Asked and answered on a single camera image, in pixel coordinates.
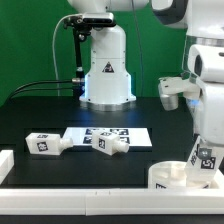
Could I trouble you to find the white left fence rail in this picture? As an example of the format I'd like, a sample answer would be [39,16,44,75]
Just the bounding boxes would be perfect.
[0,150,14,185]

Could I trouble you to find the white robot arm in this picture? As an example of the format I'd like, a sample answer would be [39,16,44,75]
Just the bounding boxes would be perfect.
[68,0,224,149]

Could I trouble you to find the white front fence rail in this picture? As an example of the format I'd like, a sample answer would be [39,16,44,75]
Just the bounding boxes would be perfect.
[0,189,224,216]

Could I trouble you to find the black cables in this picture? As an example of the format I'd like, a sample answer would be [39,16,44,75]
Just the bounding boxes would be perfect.
[8,79,84,100]

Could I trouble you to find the grey camera cable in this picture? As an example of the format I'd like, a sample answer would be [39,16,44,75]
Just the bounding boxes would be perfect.
[52,13,81,98]

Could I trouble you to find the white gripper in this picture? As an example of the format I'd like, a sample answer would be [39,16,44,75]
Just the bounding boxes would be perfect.
[187,44,224,160]

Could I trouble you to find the white marker board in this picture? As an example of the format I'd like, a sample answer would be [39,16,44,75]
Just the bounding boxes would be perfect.
[63,127,152,147]

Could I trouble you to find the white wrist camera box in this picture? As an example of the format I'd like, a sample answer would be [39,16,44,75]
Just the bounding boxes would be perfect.
[158,77,200,111]

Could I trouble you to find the black camera stand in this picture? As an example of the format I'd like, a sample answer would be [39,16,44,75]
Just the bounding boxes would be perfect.
[64,13,116,95]

